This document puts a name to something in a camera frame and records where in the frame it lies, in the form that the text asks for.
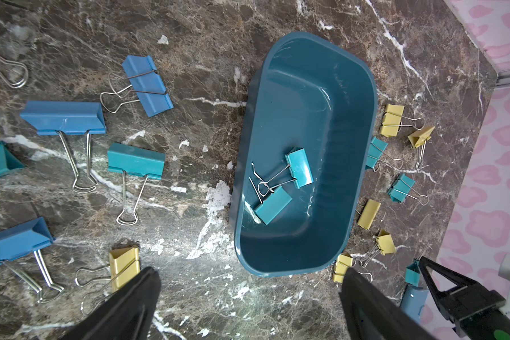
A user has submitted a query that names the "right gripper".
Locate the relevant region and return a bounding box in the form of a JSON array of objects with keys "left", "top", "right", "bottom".
[{"left": 419, "top": 256, "right": 510, "bottom": 339}]

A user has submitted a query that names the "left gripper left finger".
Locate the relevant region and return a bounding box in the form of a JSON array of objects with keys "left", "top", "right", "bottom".
[{"left": 62, "top": 267, "right": 162, "bottom": 339}]

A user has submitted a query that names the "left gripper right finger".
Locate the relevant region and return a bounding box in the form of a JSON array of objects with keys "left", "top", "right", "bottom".
[{"left": 339, "top": 269, "right": 434, "bottom": 340}]

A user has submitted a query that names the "yellow binder clip table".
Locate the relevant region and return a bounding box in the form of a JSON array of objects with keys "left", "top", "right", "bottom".
[
  {"left": 332, "top": 252, "right": 373, "bottom": 283},
  {"left": 75, "top": 246, "right": 141, "bottom": 316}
]

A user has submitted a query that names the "yellow binder clip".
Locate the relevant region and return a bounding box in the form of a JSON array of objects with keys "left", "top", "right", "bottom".
[
  {"left": 380, "top": 104, "right": 426, "bottom": 137},
  {"left": 360, "top": 229, "right": 397, "bottom": 268},
  {"left": 407, "top": 126, "right": 435, "bottom": 169}
]

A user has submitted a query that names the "yellow binder clip mid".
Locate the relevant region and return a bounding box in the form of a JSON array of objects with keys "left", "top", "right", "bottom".
[{"left": 358, "top": 199, "right": 381, "bottom": 230}]

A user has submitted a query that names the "blue binder clip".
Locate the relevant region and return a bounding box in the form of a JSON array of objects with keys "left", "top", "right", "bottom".
[
  {"left": 0, "top": 217, "right": 65, "bottom": 304},
  {"left": 99, "top": 55, "right": 174, "bottom": 117},
  {"left": 20, "top": 101, "right": 107, "bottom": 194}
]

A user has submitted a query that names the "teal binder clip table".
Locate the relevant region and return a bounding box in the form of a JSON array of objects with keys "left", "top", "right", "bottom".
[{"left": 365, "top": 137, "right": 404, "bottom": 172}]

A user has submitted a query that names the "teal plastic storage box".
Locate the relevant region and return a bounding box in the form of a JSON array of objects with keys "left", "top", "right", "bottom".
[{"left": 229, "top": 32, "right": 378, "bottom": 277}]

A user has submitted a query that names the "blue notebook on table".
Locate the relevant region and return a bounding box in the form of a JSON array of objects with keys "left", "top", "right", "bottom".
[{"left": 399, "top": 285, "right": 429, "bottom": 324}]

